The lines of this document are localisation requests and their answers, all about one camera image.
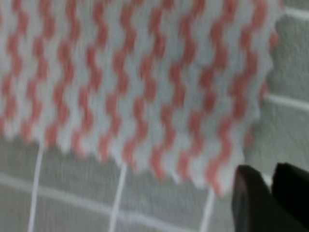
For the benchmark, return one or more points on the pink white wavy striped towel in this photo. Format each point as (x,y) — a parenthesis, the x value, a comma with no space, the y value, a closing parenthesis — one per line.
(166,86)

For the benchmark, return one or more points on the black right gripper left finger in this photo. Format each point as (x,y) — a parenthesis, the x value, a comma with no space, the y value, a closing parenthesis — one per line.
(254,208)

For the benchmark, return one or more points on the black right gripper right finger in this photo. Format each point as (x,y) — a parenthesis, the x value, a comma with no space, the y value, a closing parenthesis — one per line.
(290,188)

